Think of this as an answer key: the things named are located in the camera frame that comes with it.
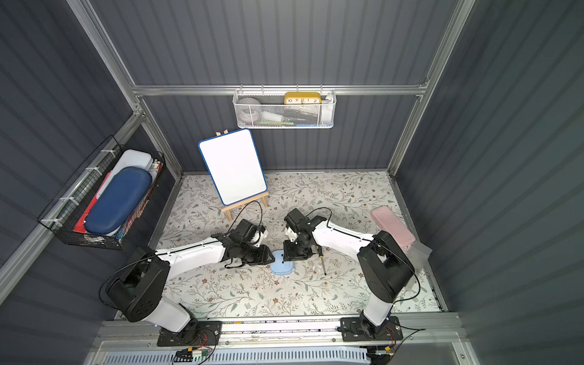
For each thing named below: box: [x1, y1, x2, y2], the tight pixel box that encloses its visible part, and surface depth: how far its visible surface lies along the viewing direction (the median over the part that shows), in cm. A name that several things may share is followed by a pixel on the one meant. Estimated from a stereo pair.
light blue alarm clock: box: [270, 250, 294, 276], surface depth 87 cm
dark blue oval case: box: [85, 166, 153, 235], surface depth 69 cm
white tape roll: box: [236, 97, 263, 124], surface depth 89 cm
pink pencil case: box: [371, 205, 416, 249], surface depth 101 cm
